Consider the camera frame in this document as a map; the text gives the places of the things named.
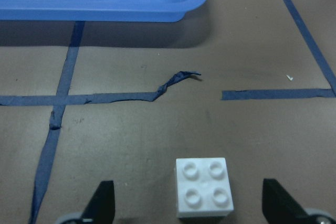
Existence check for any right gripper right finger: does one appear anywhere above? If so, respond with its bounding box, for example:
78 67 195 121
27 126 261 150
262 178 335 223

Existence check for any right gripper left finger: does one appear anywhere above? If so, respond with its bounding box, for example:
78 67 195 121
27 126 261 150
55 180 116 223

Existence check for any white block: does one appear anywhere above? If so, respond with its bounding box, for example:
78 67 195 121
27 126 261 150
175 157 234 218

